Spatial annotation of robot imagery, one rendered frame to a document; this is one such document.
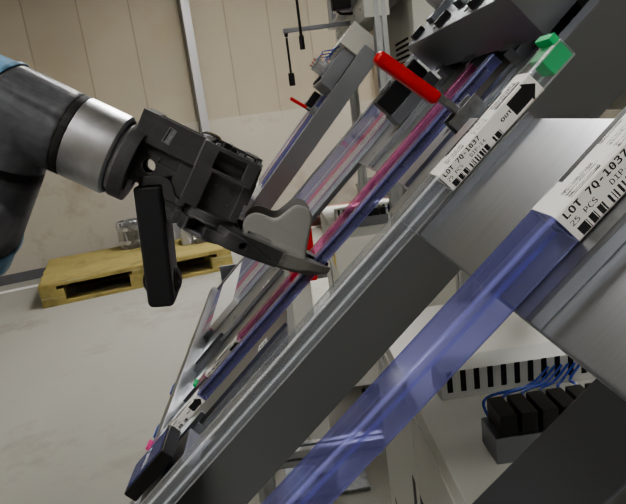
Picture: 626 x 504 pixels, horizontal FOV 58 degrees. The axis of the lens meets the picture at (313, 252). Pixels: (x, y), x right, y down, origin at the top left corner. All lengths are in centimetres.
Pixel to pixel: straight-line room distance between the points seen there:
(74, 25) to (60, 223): 160
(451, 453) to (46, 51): 475
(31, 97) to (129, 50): 468
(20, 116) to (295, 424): 34
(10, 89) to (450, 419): 65
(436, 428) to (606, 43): 52
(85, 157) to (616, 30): 42
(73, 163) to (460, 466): 54
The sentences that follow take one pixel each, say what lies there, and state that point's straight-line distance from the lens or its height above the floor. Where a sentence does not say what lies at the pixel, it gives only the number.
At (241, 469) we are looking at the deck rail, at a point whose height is 77.
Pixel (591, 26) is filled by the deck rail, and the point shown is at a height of 109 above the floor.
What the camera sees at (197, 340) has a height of 73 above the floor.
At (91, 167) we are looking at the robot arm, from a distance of 51.
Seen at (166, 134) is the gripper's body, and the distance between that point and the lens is 51.
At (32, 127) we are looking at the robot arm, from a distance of 52.
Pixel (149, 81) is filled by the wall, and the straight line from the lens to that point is 519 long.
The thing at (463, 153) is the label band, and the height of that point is 102.
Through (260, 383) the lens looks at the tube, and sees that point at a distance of 29.
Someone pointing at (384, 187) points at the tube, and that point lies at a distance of 53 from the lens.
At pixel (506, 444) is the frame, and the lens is 73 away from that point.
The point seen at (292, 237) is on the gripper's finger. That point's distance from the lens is 51.
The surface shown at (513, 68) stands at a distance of 56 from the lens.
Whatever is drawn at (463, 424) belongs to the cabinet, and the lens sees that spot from 82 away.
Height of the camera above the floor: 105
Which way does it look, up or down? 14 degrees down
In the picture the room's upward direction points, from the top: 7 degrees counter-clockwise
